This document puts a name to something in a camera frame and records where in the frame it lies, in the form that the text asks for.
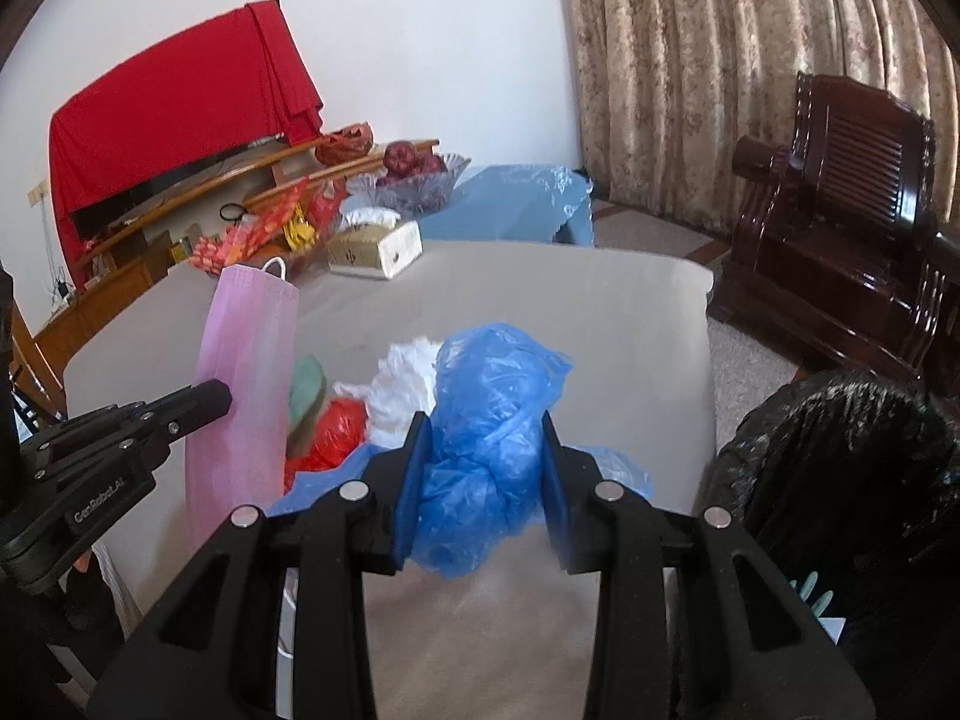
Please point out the green rubber glove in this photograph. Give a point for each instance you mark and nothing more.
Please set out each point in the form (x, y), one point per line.
(306, 397)

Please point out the dark wooden armchair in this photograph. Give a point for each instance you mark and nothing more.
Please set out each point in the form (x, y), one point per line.
(836, 242)

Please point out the glass fruit bowl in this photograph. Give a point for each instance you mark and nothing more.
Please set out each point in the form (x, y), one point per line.
(412, 197)

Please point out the snack basket with red packets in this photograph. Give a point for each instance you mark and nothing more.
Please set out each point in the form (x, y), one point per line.
(300, 220)

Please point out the red apples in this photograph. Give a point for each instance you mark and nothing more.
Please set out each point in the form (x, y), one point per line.
(402, 161)

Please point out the red cloth over television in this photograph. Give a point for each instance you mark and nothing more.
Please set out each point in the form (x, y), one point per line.
(219, 85)

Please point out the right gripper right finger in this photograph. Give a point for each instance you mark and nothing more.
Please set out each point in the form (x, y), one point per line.
(694, 620)

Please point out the blue plastic bag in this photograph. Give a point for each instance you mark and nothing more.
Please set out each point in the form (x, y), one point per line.
(474, 472)

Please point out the black wicker trash bin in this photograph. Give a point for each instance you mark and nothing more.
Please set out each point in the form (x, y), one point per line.
(850, 484)

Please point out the grey tablecloth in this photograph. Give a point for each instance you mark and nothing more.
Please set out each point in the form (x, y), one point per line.
(513, 639)

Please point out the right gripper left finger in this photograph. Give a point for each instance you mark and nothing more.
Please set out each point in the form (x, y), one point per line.
(209, 647)

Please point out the tissue box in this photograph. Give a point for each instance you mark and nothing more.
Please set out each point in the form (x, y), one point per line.
(373, 243)

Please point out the floral beige curtain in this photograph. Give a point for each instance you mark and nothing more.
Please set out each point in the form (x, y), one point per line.
(665, 88)

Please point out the red crumpled wrapper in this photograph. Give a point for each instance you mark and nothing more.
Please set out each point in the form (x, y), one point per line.
(338, 431)

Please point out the crumpled white tissue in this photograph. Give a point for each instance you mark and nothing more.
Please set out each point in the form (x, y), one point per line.
(404, 384)

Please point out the wooden tv cabinet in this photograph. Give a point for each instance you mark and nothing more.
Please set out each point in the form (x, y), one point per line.
(129, 263)

